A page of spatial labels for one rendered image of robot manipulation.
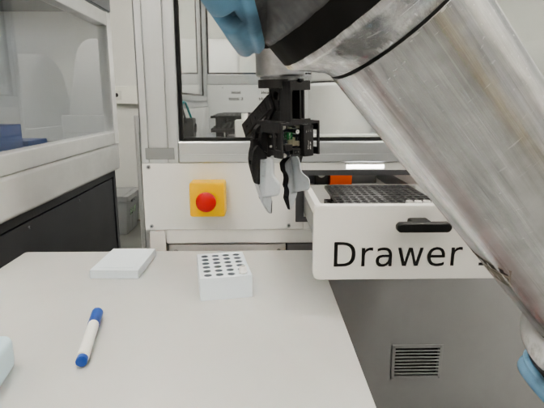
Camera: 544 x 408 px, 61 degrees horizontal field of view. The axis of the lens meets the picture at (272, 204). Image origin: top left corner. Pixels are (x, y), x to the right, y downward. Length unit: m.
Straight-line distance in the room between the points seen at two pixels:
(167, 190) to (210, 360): 0.49
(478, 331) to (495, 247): 0.93
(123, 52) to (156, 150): 3.38
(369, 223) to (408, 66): 0.46
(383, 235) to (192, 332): 0.30
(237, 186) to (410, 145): 0.75
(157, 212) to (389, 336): 0.60
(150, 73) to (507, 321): 0.97
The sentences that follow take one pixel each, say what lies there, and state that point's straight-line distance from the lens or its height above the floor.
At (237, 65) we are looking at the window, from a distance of 0.99.
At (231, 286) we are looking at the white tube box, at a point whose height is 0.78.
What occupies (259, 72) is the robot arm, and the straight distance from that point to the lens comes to 0.72.
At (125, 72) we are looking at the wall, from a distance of 4.34.
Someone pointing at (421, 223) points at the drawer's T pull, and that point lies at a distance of 0.65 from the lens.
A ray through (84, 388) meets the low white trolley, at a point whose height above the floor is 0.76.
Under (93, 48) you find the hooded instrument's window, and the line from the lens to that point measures 1.87.
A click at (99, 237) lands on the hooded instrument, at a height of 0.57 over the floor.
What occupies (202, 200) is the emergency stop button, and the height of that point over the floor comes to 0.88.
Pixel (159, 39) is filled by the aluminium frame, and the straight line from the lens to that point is 1.00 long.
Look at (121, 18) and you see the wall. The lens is 4.38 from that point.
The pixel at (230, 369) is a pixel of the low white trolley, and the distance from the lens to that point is 0.59.
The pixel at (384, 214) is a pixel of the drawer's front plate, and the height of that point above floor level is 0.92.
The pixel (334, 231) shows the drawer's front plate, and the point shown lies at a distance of 0.66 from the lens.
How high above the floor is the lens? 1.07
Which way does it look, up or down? 12 degrees down
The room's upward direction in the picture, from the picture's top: straight up
